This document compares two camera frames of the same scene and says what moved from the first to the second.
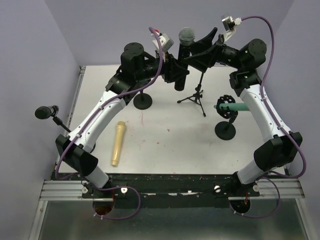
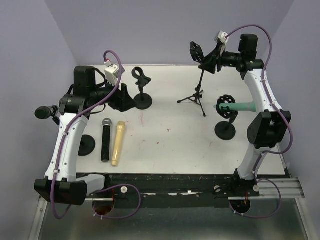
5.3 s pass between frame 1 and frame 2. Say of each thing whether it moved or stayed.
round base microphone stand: stayed
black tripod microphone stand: stayed
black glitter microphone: moved
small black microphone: stayed
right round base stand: stayed
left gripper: moved
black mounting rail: stayed
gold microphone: stayed
